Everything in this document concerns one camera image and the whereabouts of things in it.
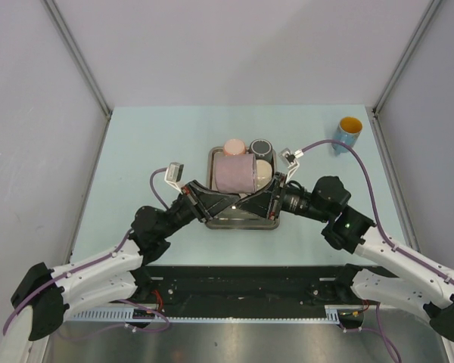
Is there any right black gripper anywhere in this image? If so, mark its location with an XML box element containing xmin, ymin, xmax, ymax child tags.
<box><xmin>236</xmin><ymin>172</ymin><xmax>331</xmax><ymax>222</ymax></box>

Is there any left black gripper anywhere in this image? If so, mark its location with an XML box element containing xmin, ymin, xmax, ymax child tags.
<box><xmin>159</xmin><ymin>179</ymin><xmax>238</xmax><ymax>238</ymax></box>

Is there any cream mug black handle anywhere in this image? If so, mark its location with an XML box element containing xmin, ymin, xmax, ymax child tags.
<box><xmin>256</xmin><ymin>160</ymin><xmax>272</xmax><ymax>190</ymax></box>

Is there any purple mug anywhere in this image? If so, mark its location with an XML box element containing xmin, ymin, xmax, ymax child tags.
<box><xmin>214</xmin><ymin>154</ymin><xmax>257</xmax><ymax>194</ymax></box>

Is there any blue butterfly mug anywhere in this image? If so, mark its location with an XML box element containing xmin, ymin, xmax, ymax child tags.
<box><xmin>332</xmin><ymin>116</ymin><xmax>363</xmax><ymax>155</ymax></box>

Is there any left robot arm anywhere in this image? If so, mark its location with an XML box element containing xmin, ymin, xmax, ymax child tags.
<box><xmin>2</xmin><ymin>181</ymin><xmax>243</xmax><ymax>341</ymax></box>

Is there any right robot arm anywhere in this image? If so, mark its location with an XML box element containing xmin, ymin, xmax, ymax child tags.
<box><xmin>235</xmin><ymin>174</ymin><xmax>454</xmax><ymax>342</ymax></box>

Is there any dark grey mug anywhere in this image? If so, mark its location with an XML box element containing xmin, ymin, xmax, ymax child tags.
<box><xmin>249</xmin><ymin>138</ymin><xmax>273</xmax><ymax>163</ymax></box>

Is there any pink orange mug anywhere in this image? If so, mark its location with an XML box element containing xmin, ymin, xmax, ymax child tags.
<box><xmin>222</xmin><ymin>138</ymin><xmax>247</xmax><ymax>156</ymax></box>

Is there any steel tray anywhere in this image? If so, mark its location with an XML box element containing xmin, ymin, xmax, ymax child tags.
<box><xmin>206</xmin><ymin>146</ymin><xmax>281</xmax><ymax>231</ymax></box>

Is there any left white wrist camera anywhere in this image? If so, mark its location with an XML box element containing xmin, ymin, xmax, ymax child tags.
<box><xmin>164</xmin><ymin>162</ymin><xmax>184</xmax><ymax>193</ymax></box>

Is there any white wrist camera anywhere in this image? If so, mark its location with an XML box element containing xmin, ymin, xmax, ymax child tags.
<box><xmin>164</xmin><ymin>162</ymin><xmax>184</xmax><ymax>193</ymax></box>
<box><xmin>278</xmin><ymin>148</ymin><xmax>303</xmax><ymax>182</ymax></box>

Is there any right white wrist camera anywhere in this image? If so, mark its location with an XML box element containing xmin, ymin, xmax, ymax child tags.
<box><xmin>278</xmin><ymin>148</ymin><xmax>303</xmax><ymax>182</ymax></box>

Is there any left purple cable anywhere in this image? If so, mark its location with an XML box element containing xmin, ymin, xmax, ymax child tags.
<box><xmin>2</xmin><ymin>168</ymin><xmax>175</xmax><ymax>336</ymax></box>

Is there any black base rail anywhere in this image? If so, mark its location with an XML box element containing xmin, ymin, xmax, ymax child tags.
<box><xmin>128</xmin><ymin>264</ymin><xmax>375</xmax><ymax>318</ymax></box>

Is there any white slotted cable duct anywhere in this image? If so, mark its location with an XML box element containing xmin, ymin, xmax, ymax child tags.
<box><xmin>66</xmin><ymin>304</ymin><xmax>364</xmax><ymax>325</ymax></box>

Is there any left aluminium frame post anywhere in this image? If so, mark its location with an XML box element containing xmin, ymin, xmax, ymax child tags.
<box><xmin>41</xmin><ymin>0</ymin><xmax>113</xmax><ymax>118</ymax></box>

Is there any aluminium frame post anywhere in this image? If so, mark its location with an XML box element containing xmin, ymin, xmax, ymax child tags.
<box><xmin>372</xmin><ymin>0</ymin><xmax>446</xmax><ymax>114</ymax></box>
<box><xmin>41</xmin><ymin>0</ymin><xmax>113</xmax><ymax>118</ymax></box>

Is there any right aluminium frame post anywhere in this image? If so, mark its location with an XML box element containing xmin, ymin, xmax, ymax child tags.
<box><xmin>372</xmin><ymin>0</ymin><xmax>446</xmax><ymax>114</ymax></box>

